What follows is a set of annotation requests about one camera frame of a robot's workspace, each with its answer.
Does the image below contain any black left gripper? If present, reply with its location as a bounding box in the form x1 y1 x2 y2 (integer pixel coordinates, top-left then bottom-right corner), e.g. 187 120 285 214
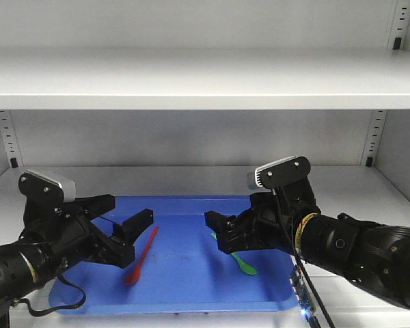
20 194 154 270

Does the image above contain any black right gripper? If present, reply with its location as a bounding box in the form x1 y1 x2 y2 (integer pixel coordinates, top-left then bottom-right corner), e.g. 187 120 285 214
204 178 320 255

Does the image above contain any green plastic spoon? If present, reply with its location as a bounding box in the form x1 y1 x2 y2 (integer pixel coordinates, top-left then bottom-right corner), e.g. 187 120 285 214
210 232 258 276

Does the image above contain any red plastic spoon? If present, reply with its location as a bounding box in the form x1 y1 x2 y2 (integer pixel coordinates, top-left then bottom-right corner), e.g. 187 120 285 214
124 226 159 286

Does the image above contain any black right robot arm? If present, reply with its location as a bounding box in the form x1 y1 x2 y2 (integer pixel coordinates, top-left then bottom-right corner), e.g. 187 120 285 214
204 178 410 310

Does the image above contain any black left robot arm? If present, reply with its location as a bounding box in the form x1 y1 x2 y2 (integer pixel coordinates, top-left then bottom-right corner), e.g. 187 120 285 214
0 195 115 305

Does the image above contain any upper cabinet shelf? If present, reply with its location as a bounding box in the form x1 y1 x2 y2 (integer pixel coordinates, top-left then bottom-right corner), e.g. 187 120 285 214
0 49 410 110

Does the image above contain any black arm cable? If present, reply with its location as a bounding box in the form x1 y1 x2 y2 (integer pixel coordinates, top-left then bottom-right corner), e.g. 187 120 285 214
276 186 337 328

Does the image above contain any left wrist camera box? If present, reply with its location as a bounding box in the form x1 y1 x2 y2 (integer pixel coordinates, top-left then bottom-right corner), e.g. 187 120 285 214
18 169 76 207

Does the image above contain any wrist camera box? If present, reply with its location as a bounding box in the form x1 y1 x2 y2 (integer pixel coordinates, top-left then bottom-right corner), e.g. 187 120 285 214
247 156 311 190
18 169 76 207

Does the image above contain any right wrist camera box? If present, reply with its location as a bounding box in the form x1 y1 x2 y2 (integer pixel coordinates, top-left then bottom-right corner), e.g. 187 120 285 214
247 156 311 190

